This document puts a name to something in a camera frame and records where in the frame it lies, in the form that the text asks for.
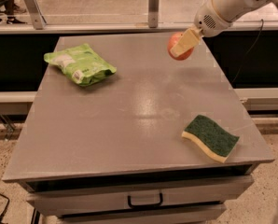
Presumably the thin black hanging cable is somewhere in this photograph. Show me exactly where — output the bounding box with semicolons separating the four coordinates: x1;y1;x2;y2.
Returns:
231;19;265;84

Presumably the lower grey drawer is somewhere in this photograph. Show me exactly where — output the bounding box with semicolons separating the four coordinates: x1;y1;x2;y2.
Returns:
57;203;226;224

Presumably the left metal railing bracket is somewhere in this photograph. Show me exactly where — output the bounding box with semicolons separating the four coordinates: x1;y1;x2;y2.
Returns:
23;0;47;30

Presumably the black floor cable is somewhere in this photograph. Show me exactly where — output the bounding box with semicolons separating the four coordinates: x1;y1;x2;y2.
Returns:
0;191;10;224

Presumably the red apple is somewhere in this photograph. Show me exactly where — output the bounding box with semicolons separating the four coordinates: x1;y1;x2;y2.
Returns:
167;32;194;61

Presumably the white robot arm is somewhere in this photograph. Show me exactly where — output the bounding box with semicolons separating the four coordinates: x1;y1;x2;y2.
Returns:
169;0;278;60

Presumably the upper grey drawer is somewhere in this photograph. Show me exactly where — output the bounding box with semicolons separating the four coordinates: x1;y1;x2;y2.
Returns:
27;175;254;217

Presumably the green and yellow sponge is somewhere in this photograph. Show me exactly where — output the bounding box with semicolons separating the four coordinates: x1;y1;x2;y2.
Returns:
182;115;240;163

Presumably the middle metal railing bracket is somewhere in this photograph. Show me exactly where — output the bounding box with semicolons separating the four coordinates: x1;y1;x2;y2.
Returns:
147;0;160;28

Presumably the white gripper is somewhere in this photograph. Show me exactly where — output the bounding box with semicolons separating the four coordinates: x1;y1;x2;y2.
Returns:
178;0;231;49

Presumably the grey drawer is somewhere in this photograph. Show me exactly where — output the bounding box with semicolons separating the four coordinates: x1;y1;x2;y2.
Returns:
27;175;254;217
57;203;226;224

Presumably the metal railing bracket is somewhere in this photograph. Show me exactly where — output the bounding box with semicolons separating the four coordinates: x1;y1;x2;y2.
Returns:
147;0;160;28
23;0;47;30

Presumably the black drawer handle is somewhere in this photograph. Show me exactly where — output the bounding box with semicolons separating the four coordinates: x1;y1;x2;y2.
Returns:
127;193;163;209

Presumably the green chip bag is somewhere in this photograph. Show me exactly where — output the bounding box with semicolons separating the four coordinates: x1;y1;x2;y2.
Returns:
44;44;117;87

